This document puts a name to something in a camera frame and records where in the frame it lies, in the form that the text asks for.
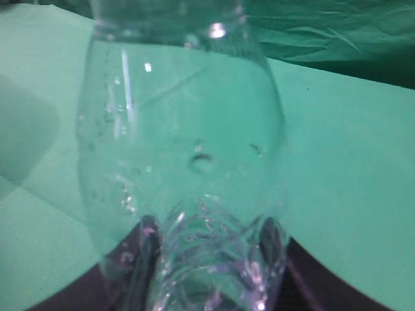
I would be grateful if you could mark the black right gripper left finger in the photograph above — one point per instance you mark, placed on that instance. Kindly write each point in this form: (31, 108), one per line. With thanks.
(97, 282)

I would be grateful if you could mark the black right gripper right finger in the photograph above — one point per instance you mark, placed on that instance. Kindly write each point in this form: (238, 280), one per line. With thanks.
(295, 280)

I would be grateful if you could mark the green backdrop cloth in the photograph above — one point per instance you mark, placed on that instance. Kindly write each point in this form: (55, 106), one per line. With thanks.
(373, 40)

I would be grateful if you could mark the clear plastic water bottle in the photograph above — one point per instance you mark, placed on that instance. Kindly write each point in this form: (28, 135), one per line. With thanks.
(180, 137)

